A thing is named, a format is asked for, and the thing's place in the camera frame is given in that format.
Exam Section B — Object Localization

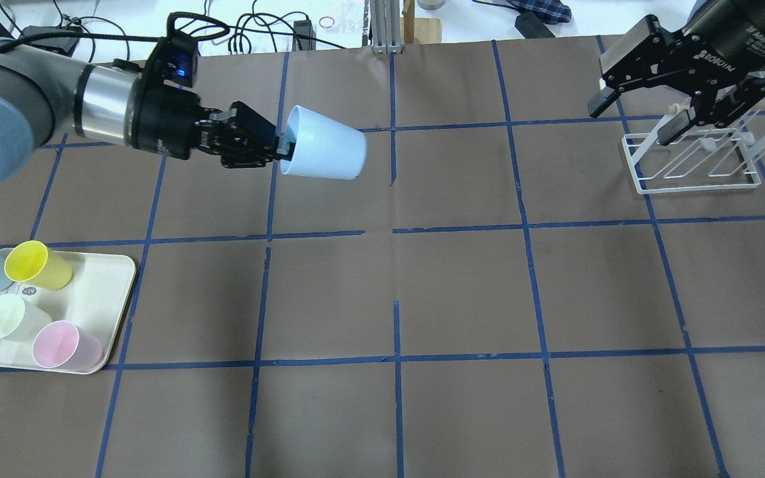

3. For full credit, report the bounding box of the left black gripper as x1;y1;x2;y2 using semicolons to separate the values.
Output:
131;80;296;169

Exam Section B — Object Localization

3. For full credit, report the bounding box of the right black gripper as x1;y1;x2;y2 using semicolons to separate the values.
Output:
587;1;765;146

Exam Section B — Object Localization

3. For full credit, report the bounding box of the light blue plastic cup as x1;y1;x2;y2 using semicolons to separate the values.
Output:
279;105;367;181

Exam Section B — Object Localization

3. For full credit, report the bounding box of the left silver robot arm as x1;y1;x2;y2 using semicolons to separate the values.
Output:
0;33;296;185

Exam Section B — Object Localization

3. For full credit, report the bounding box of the yellow plastic cup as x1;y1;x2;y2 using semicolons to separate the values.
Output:
4;241;74;290

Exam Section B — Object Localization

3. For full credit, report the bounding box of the pink plastic cup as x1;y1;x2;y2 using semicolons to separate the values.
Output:
31;321;104;372

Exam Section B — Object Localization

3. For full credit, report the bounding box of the pale green plastic cup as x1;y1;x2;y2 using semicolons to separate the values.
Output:
0;294;52;343

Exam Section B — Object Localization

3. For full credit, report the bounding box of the blue checkered folded umbrella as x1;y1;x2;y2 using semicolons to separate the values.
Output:
507;0;572;25

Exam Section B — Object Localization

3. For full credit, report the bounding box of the black power adapter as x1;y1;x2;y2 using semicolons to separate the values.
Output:
514;10;556;39

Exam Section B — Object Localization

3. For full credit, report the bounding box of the wooden mug tree stand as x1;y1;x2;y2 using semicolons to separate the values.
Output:
400;1;442;44

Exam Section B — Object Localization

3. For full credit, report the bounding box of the cream plastic tray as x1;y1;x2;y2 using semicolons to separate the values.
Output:
0;249;137;375

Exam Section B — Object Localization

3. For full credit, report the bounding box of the white wire cup rack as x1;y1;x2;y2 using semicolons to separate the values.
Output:
620;99;765;195

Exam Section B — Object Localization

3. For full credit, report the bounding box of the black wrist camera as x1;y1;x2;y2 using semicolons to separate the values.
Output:
141;33;199;88

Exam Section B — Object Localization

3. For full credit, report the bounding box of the aluminium frame post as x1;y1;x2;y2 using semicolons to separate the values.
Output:
367;0;403;54

